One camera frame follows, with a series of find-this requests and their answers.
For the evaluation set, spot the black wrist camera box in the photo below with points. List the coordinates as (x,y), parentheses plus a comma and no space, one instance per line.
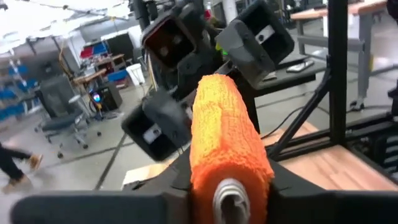
(169,42)

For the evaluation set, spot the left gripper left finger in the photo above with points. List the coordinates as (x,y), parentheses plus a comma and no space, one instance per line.
(93,208)

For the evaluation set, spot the white waste bin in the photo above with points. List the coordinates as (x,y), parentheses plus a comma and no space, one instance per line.
(136,74)

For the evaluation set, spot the black computer tower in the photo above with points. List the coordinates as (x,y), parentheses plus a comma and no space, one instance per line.
(107,98)

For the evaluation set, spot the grey-legged wooden desk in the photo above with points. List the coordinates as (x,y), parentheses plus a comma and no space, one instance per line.
(311,13)

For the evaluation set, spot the black aluminium rig frame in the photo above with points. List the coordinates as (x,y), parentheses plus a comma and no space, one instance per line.
(337,62)

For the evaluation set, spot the person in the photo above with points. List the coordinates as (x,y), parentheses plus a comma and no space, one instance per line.
(12,165)

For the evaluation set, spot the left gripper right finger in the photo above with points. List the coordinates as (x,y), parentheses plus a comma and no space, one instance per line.
(335,208)

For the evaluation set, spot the orange elastic bandage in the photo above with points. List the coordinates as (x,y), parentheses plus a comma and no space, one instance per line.
(227,133)

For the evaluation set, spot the grey flat device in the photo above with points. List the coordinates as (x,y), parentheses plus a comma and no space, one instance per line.
(300,66)

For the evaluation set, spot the black side table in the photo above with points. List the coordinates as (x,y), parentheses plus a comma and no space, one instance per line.
(289,79)

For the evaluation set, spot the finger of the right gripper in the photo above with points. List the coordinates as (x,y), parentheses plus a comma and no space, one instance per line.
(242,53)
(174,115)

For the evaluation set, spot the grey office chair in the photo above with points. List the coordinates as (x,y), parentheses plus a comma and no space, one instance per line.
(62,123)

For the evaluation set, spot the blue storage bins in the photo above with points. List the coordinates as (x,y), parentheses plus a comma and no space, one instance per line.
(15,93)

